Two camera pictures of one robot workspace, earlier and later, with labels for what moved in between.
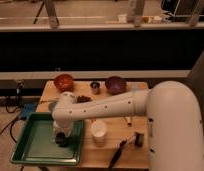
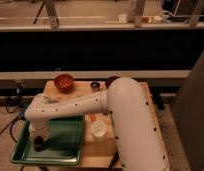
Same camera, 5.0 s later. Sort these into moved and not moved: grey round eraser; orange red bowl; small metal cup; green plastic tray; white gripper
Moved: grey round eraser; white gripper
Not moved: orange red bowl; green plastic tray; small metal cup
